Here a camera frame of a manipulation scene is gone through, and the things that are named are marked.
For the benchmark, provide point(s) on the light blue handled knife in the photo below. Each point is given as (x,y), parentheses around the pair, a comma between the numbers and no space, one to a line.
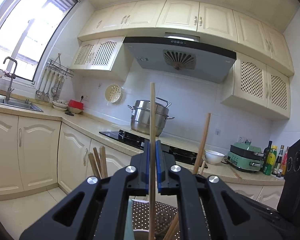
(129,233)

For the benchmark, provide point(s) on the lattice cabinet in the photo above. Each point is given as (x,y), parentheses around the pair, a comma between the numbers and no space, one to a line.
(106,58)
(257,88)

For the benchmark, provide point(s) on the red orange sauce bottle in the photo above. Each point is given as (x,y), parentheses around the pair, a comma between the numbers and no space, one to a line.
(284,162)

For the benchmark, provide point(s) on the upper wall cabinets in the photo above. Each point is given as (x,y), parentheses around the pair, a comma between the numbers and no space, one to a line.
(212,24)

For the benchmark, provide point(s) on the round cream strainer plate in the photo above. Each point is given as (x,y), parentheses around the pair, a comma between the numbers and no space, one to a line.
(113,93)

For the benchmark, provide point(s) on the white ceramic bowl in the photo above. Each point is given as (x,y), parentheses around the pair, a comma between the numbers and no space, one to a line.
(213,157)

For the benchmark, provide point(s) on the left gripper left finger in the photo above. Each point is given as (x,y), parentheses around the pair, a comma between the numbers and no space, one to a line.
(97,208)

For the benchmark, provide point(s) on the left lattice cabinet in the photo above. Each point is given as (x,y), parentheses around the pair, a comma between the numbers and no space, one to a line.
(106,58)

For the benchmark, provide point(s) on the green electric cooker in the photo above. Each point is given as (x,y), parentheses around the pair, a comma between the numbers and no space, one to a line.
(245,157)

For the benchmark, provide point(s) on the steel faucet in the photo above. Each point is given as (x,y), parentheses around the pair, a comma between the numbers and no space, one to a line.
(11,75)

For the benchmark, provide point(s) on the wall utensil rack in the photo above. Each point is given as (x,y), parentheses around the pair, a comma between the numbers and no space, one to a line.
(52,80)

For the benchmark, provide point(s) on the right lattice cabinet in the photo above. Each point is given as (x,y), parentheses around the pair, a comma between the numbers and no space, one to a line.
(257,88)

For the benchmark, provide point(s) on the green yellow bottle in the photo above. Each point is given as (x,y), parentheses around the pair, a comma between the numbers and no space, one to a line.
(270,161)

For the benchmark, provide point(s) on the red container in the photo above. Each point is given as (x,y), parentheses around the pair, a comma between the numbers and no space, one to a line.
(75,106)

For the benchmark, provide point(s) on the pink utensil holder cup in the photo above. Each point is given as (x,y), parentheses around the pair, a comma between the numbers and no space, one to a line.
(141,234)

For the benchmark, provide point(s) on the dark oil bottle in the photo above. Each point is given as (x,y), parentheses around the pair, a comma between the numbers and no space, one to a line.
(265,153)

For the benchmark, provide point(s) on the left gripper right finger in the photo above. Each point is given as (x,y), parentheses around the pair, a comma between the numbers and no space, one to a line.
(208,208)

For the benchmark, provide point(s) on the dark soy sauce bottle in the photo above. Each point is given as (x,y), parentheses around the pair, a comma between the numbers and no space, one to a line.
(278,161)

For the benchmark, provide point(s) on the window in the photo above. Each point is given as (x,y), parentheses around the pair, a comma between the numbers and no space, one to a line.
(26,32)

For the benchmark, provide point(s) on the steel kitchen sink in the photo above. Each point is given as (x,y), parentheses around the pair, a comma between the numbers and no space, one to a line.
(23,104)

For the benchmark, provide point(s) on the lone wooden chopstick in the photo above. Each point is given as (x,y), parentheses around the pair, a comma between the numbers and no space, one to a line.
(94,165)

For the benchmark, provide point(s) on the range hood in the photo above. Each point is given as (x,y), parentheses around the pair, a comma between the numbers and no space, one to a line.
(183,57)

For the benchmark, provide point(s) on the lower kitchen cabinets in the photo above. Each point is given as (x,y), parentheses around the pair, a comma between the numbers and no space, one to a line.
(36,154)

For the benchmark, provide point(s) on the stainless steel steamer pot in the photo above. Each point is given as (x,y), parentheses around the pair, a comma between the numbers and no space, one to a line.
(141,116)

